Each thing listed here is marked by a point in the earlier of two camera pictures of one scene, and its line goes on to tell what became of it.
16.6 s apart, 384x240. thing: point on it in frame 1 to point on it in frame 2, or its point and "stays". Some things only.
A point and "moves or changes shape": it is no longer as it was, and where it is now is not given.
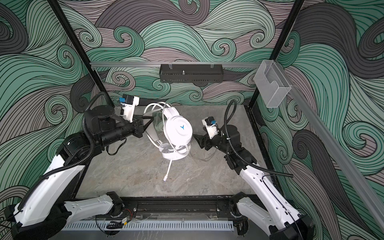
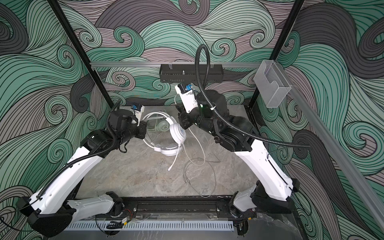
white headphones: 172,131 moves or changes shape
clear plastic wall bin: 272,84 stays
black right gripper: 205,140 to 190,120
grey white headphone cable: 207,160 to 204,160
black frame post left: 62,17 stays
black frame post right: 296,8 stays
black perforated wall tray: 191,73 stays
